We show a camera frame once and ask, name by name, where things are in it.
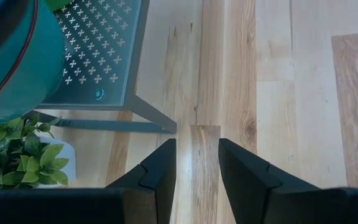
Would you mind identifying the green plastic mini bowl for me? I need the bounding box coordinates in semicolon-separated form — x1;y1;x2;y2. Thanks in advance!
44;0;73;12

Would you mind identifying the teal patterned mini bowl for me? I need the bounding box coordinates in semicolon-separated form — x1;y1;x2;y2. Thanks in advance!
0;0;67;125

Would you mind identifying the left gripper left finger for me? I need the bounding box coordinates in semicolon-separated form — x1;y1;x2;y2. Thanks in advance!
106;139;177;224

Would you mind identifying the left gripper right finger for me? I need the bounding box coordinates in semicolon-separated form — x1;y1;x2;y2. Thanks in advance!
218;139;321;224

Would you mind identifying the grey perforated metal shelf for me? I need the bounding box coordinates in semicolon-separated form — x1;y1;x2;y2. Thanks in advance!
23;0;177;134

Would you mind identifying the small potted green plant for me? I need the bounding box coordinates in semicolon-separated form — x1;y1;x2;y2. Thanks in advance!
0;114;76;195

